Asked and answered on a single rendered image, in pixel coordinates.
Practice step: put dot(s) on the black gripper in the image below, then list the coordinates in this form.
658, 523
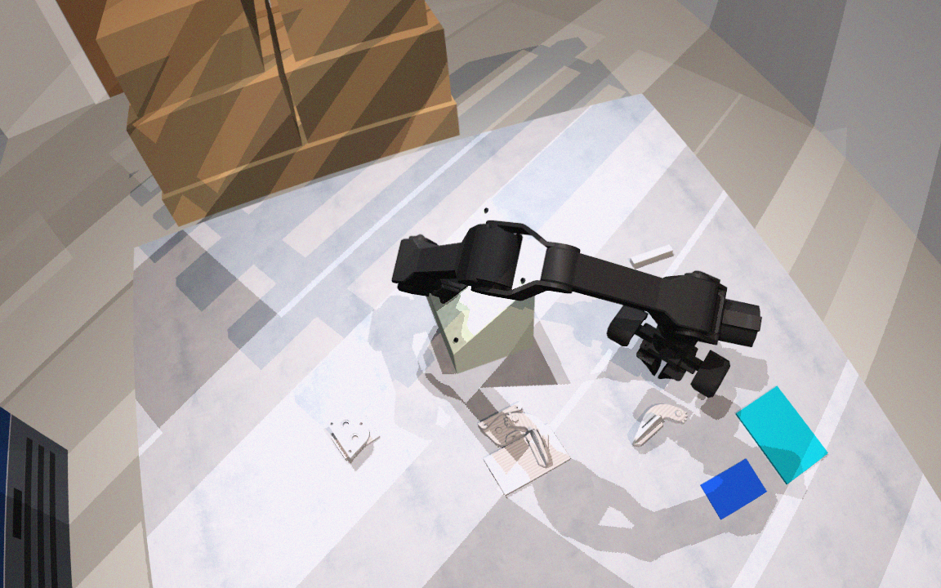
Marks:
679, 355

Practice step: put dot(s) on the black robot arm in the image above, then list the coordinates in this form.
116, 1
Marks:
689, 306

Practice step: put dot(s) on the teal rectangular plate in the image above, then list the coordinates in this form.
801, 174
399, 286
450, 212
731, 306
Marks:
782, 435

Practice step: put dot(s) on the blue rectangular plate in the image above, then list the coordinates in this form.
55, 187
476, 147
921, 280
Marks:
733, 489

